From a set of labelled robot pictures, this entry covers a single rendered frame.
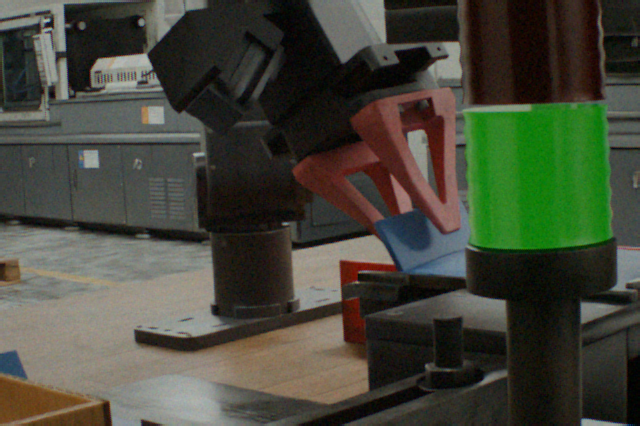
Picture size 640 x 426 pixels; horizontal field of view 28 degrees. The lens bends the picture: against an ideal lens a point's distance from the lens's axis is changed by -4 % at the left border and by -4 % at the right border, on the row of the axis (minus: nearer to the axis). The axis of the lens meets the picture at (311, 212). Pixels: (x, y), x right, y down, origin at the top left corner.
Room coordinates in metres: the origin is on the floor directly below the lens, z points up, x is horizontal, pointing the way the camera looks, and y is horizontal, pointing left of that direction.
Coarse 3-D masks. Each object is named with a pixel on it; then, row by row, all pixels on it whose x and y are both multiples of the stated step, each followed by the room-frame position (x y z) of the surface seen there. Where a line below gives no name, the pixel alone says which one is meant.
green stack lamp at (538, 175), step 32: (480, 128) 0.32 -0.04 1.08; (512, 128) 0.31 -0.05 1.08; (544, 128) 0.31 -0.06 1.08; (576, 128) 0.31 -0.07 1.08; (608, 128) 0.32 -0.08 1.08; (480, 160) 0.32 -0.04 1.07; (512, 160) 0.31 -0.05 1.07; (544, 160) 0.31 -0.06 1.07; (576, 160) 0.31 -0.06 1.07; (608, 160) 0.32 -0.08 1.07; (480, 192) 0.32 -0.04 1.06; (512, 192) 0.31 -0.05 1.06; (544, 192) 0.31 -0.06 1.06; (576, 192) 0.31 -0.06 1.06; (608, 192) 0.32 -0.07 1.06; (480, 224) 0.32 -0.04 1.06; (512, 224) 0.31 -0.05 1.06; (544, 224) 0.31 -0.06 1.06; (576, 224) 0.31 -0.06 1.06; (608, 224) 0.32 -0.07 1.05
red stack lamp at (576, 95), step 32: (480, 0) 0.31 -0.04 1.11; (512, 0) 0.31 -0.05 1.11; (544, 0) 0.31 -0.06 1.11; (576, 0) 0.31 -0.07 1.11; (480, 32) 0.31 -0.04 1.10; (512, 32) 0.31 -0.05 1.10; (544, 32) 0.31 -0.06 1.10; (576, 32) 0.31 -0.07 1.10; (480, 64) 0.31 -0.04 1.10; (512, 64) 0.31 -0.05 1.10; (544, 64) 0.31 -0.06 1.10; (576, 64) 0.31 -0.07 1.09; (480, 96) 0.32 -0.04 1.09; (512, 96) 0.31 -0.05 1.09; (544, 96) 0.31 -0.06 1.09; (576, 96) 0.31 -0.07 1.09
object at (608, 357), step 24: (624, 336) 0.55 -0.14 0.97; (384, 360) 0.56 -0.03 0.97; (408, 360) 0.56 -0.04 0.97; (432, 360) 0.55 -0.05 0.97; (504, 360) 0.52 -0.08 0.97; (600, 360) 0.53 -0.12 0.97; (624, 360) 0.55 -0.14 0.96; (384, 384) 0.57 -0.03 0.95; (600, 384) 0.53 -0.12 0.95; (624, 384) 0.55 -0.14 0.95; (600, 408) 0.53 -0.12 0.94; (624, 408) 0.55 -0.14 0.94
